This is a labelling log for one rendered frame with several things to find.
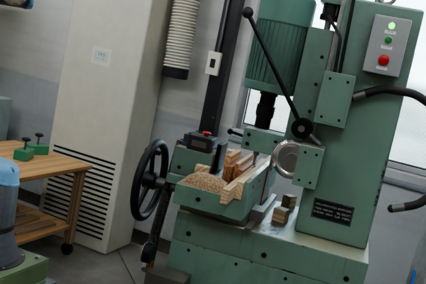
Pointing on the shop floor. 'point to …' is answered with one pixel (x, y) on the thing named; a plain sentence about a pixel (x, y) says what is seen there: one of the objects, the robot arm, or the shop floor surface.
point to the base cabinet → (226, 267)
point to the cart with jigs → (33, 152)
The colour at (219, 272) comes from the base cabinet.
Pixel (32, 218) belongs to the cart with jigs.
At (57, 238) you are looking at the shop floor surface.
